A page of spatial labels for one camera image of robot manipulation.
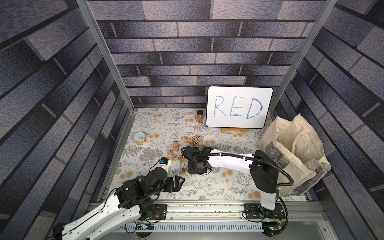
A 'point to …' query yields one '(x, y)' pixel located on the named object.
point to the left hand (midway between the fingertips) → (179, 181)
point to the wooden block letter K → (175, 157)
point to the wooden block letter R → (183, 171)
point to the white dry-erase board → (238, 107)
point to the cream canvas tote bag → (296, 147)
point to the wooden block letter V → (198, 137)
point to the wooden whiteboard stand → (243, 130)
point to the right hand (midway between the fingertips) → (190, 171)
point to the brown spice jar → (199, 116)
